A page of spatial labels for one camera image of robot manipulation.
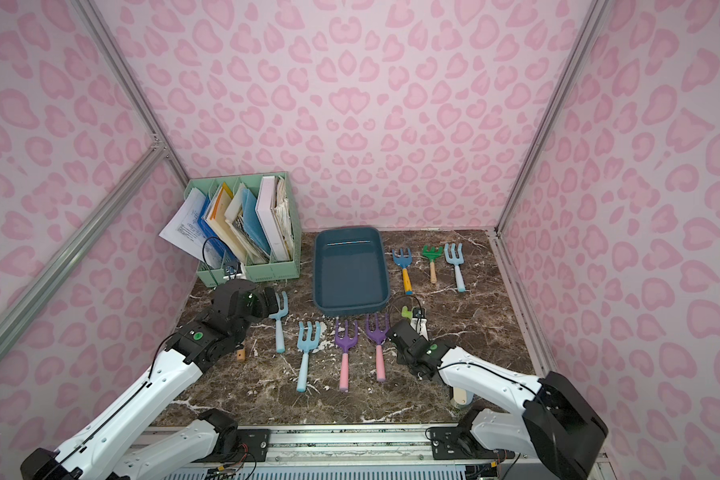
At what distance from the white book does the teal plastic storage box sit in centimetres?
14

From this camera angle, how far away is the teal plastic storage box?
99 centimetres

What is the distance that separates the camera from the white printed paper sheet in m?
0.92

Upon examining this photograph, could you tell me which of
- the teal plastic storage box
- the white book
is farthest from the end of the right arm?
the white book

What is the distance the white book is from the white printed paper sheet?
19 centimetres

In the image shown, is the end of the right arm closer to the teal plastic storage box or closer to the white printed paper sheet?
the teal plastic storage box

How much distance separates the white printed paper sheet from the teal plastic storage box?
1.21 ft

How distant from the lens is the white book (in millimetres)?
929

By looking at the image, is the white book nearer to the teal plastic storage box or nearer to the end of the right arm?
the teal plastic storage box
